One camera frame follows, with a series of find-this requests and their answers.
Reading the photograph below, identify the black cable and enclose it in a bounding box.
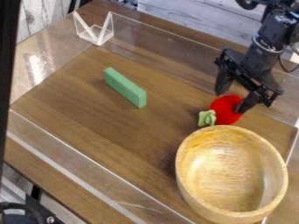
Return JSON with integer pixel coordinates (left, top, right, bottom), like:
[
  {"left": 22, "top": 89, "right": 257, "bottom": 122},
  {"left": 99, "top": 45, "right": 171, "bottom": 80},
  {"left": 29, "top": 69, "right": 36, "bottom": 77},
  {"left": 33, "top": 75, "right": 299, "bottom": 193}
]
[{"left": 0, "top": 200, "right": 44, "bottom": 224}]

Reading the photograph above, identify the green rectangular block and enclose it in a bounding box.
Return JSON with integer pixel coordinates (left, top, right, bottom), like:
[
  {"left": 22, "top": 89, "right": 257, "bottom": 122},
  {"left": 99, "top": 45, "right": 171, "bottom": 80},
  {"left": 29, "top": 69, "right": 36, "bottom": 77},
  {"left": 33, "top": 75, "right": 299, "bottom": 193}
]
[{"left": 104, "top": 67, "right": 147, "bottom": 108}]

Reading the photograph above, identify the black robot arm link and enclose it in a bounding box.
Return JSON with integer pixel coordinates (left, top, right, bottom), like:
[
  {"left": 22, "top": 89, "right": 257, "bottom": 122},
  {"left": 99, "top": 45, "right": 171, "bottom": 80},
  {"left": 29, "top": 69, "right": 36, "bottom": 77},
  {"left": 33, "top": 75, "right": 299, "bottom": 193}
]
[{"left": 0, "top": 0, "right": 22, "bottom": 182}]

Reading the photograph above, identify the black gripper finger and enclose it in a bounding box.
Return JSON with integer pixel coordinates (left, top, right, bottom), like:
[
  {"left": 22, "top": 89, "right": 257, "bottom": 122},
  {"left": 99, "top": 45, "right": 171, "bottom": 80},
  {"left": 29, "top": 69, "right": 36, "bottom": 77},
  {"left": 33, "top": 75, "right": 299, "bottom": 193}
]
[
  {"left": 235, "top": 92, "right": 260, "bottom": 114},
  {"left": 215, "top": 67, "right": 233, "bottom": 95}
]

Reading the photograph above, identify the black clamp under table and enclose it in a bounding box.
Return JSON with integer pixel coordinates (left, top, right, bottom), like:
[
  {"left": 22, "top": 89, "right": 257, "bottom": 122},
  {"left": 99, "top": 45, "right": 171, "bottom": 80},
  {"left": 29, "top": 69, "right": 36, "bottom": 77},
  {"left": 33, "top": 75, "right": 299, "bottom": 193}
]
[{"left": 25, "top": 185, "right": 65, "bottom": 224}]

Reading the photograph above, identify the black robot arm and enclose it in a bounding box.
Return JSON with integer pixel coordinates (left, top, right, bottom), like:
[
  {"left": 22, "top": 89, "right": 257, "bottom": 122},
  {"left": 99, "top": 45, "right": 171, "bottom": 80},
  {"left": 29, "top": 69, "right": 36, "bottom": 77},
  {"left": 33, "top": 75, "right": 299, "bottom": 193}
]
[{"left": 215, "top": 0, "right": 299, "bottom": 114}]

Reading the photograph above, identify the red plush tomato toy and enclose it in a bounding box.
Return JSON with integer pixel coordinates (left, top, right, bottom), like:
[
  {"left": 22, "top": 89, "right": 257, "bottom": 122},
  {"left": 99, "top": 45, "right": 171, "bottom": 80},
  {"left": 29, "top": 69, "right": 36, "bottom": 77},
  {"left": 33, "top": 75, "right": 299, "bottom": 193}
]
[{"left": 197, "top": 94, "right": 241, "bottom": 127}]

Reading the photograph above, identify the wooden bowl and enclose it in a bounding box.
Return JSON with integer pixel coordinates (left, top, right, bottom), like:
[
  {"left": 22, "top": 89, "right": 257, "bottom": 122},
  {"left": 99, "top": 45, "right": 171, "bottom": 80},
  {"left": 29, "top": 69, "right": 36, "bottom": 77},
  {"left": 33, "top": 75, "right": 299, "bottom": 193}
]
[{"left": 175, "top": 125, "right": 288, "bottom": 224}]

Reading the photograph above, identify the clear acrylic tray enclosure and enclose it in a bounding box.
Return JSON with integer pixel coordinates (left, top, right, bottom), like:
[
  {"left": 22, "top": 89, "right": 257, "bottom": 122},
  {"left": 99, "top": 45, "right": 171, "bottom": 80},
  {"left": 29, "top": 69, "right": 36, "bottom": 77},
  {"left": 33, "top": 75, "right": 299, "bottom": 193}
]
[{"left": 5, "top": 12, "right": 219, "bottom": 224}]

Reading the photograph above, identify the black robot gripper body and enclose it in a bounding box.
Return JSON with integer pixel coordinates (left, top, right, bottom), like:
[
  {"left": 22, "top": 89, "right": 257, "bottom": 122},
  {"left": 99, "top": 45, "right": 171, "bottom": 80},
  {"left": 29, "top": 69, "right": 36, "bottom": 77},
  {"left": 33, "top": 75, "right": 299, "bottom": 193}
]
[{"left": 215, "top": 42, "right": 285, "bottom": 107}]

